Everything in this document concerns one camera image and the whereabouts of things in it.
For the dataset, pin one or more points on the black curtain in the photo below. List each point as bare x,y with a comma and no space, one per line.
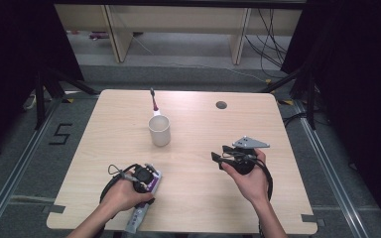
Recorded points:
360,82
10,66

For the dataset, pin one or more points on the pink toothbrush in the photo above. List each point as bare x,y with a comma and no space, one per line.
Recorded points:
154,100

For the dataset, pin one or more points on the beige wooden desk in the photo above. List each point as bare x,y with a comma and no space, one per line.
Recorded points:
178,20

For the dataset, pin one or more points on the person's left hand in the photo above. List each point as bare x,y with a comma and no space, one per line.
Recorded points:
122,196

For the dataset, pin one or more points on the purple and white toothpaste tube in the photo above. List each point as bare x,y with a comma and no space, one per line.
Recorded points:
135,220

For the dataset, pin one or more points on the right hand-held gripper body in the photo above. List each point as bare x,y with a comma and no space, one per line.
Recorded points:
243,162

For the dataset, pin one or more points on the grey tape strip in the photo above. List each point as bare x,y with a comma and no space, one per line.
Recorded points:
54,209
309,218

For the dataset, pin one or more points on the person's right hand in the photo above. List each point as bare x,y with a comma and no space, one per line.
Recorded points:
253,185

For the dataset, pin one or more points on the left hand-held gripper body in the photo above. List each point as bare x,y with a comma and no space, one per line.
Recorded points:
144,177

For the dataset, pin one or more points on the metal floor rail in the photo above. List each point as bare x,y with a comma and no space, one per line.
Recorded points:
330,172
20,158

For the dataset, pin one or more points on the white cup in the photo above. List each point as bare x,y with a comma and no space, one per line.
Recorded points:
159,132

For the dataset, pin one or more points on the black metal stand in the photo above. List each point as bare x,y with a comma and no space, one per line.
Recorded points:
40,99
311,99

